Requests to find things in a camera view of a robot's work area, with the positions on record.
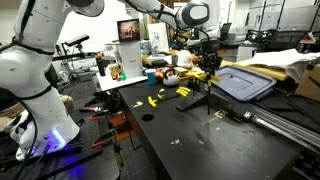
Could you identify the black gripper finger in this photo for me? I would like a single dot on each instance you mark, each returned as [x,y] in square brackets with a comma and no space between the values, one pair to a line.
[212,72]
[204,72]

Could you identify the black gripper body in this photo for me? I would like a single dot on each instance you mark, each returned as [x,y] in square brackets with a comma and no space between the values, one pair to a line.
[209,55]

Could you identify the large yellow T-handle hex key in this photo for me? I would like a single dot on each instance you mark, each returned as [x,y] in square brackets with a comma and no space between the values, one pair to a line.
[208,79]

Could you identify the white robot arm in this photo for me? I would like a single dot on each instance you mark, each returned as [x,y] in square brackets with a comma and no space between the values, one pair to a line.
[24,62]

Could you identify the black hex key stand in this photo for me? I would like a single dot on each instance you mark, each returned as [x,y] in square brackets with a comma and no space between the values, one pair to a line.
[194,98]

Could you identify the white kettle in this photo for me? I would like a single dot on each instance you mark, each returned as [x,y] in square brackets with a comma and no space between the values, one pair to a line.
[170,78]

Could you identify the blue plastic cup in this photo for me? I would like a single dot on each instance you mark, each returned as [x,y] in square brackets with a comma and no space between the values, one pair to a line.
[151,76]

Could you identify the white paper sheets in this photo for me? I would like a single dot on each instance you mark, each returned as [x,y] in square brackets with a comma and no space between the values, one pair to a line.
[293,62]

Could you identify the laptop computer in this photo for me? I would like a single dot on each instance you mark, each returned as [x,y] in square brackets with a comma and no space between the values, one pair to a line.
[128,30]

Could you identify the open cardboard box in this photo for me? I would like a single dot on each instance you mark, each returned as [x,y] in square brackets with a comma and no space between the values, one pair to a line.
[309,86]

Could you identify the small yellow T-handle key one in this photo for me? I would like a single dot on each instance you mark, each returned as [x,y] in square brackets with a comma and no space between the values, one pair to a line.
[186,89]

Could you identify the small yellow T-handle key two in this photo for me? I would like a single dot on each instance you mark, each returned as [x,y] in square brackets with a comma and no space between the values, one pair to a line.
[183,92]

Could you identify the small yellow T-handle key three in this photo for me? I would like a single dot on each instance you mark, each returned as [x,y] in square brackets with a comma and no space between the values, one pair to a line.
[181,94]

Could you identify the small yellow T-handle on table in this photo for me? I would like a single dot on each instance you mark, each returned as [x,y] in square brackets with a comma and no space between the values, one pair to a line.
[160,96]

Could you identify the big yellow T-handle on table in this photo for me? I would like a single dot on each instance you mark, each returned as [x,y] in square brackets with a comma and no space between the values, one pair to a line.
[153,102]

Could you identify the orange handled clamp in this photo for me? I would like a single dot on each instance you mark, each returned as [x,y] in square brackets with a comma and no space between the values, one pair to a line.
[99,142]

